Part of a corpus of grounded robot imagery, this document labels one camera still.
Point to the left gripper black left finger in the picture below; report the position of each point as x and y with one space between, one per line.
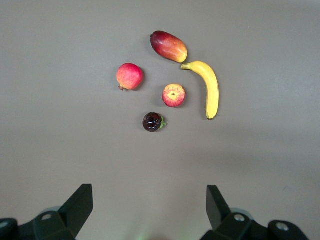
75 207

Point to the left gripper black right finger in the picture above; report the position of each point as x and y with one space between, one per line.
217 210

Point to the red yellow apple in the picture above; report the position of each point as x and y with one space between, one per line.
173 95

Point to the yellow banana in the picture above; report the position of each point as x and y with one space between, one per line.
211 85

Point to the dark purple mangosteen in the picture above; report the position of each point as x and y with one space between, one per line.
152 121

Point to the red pomegranate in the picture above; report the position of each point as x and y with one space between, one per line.
130 76

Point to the red yellow mango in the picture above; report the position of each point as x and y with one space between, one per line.
168 46

